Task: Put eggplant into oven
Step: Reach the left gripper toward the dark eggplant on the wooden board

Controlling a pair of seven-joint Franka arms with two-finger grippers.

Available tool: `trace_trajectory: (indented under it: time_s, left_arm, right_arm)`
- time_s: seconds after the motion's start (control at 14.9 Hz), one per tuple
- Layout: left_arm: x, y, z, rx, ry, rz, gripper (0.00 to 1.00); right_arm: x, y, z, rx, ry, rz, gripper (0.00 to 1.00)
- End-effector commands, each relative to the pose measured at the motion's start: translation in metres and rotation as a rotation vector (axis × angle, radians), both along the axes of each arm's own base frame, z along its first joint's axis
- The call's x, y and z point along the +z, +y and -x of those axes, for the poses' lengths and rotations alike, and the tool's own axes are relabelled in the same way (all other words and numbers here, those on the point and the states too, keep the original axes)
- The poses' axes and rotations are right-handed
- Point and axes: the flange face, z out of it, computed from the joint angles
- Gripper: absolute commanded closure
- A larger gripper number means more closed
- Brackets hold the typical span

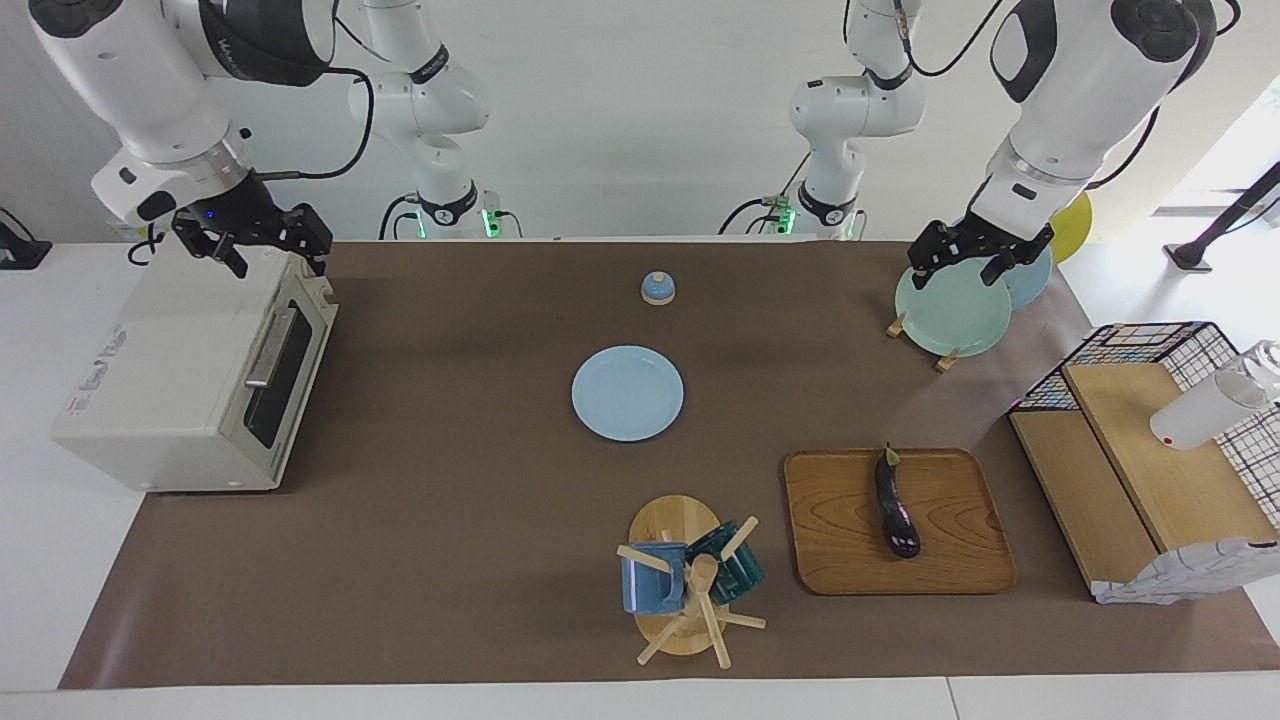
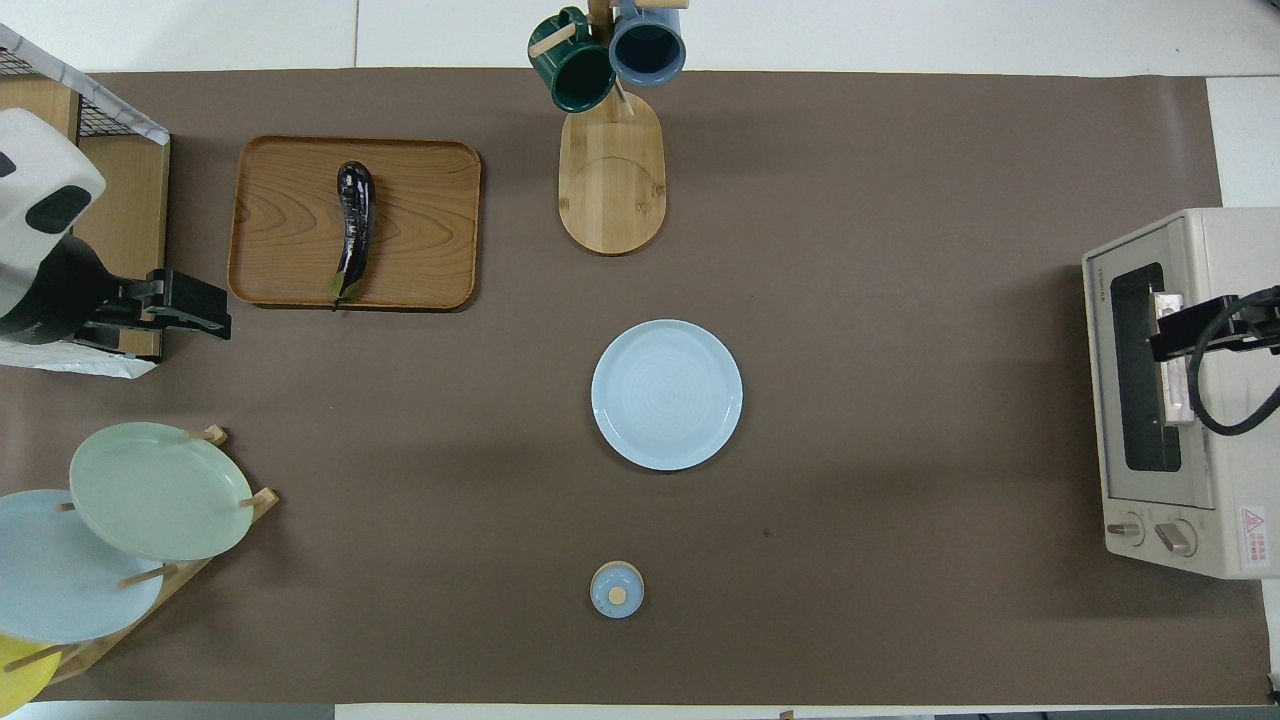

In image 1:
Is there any cream toaster oven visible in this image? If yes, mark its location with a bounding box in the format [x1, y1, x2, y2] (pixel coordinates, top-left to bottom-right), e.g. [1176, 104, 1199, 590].
[50, 245, 339, 493]

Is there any dark purple eggplant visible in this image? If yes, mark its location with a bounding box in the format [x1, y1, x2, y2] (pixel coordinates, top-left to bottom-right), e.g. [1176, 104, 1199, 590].
[875, 444, 922, 560]

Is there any light blue racked plate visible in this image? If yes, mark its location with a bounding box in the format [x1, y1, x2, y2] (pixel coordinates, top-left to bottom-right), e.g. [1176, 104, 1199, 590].
[950, 215, 1054, 309]

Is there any pale green racked plate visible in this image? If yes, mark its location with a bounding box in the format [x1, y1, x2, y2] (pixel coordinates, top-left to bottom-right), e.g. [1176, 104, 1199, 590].
[894, 262, 1013, 358]

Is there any wooden plate rack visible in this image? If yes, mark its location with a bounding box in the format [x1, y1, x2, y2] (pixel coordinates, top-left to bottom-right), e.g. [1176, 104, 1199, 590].
[886, 312, 961, 373]

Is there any yellow racked plate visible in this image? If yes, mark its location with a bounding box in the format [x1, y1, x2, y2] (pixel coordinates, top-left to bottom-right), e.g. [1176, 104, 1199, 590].
[1048, 190, 1094, 265]

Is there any black desk clamp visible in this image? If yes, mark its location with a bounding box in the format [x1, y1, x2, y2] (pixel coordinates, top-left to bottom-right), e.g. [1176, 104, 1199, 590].
[0, 207, 53, 271]

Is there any black angled stand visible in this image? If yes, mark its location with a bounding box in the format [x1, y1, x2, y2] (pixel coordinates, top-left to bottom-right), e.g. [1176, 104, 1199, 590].
[1165, 160, 1280, 273]

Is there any stepped wooden shelf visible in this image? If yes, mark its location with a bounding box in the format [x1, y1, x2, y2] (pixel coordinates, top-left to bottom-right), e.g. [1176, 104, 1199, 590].
[1010, 362, 1280, 601]

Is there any white cup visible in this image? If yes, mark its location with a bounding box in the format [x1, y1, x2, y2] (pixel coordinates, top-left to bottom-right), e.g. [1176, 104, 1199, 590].
[1150, 340, 1280, 452]

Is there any wooden serving tray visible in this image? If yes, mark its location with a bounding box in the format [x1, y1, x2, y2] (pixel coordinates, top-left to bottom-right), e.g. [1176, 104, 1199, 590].
[783, 447, 1019, 597]

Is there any brown table mat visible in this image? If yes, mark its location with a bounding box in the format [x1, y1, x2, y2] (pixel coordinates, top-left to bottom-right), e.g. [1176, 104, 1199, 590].
[58, 240, 1280, 691]

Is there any dark green ceramic mug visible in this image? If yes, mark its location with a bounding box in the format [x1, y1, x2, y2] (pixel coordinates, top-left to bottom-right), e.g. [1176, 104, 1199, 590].
[685, 520, 766, 604]

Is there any wooden mug tree stand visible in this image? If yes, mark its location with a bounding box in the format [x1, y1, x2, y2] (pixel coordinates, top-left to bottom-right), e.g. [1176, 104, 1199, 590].
[615, 495, 768, 669]

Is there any blue ceramic mug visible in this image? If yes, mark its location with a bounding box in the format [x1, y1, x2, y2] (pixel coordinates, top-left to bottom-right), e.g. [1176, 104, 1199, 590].
[620, 540, 691, 615]

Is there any black right base cable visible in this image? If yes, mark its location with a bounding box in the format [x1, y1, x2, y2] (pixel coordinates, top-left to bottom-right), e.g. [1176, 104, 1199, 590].
[378, 193, 421, 241]

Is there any black base cable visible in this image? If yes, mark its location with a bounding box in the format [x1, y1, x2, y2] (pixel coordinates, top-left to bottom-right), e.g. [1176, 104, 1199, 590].
[378, 193, 421, 241]
[718, 150, 813, 237]

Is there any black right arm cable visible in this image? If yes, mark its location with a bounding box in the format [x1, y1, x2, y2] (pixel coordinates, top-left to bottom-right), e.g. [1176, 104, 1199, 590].
[250, 68, 376, 183]

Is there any black wire basket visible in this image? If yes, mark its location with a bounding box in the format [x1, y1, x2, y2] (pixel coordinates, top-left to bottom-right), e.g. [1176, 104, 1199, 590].
[1008, 322, 1280, 531]

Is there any black left base cable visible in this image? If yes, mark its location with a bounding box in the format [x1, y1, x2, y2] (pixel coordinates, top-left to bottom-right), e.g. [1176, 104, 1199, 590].
[718, 150, 813, 237]

